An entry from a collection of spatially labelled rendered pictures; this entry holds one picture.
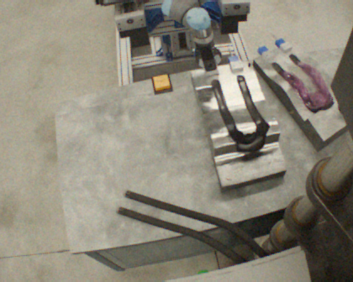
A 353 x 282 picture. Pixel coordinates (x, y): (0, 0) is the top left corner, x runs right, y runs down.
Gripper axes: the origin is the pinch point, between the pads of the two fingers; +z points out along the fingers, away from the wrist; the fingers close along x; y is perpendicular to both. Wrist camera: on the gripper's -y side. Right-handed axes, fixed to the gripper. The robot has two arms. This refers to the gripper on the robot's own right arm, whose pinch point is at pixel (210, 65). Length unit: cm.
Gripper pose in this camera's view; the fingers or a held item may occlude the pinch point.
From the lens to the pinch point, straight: 160.7
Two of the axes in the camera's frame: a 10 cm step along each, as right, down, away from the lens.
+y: -2.2, -9.2, 3.1
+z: 1.8, 2.7, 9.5
